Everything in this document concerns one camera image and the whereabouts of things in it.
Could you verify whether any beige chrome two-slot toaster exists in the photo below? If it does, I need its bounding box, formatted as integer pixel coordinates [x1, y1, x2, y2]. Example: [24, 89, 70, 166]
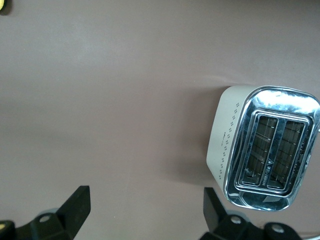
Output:
[206, 84, 320, 213]

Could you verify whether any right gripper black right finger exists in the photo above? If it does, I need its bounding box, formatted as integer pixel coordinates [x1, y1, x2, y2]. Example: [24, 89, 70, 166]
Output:
[199, 186, 304, 240]

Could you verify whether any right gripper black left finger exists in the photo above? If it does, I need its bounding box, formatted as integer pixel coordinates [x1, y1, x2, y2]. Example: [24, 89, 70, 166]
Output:
[0, 185, 91, 240]

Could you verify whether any yellow quilted oven mitt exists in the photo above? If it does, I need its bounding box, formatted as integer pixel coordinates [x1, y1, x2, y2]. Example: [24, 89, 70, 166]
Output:
[0, 0, 12, 16]

